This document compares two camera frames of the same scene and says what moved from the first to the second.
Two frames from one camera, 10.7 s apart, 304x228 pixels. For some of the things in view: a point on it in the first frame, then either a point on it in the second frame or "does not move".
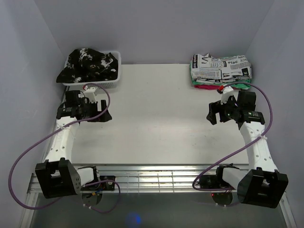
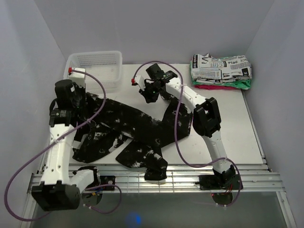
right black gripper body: x=227 y=110 to x=151 y=91
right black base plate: x=213 y=181 does not move
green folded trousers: x=242 y=84 does not move
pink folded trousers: x=207 y=87 does not move
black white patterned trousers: x=85 y=65 to x=105 y=124
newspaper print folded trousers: x=206 y=68 does not move
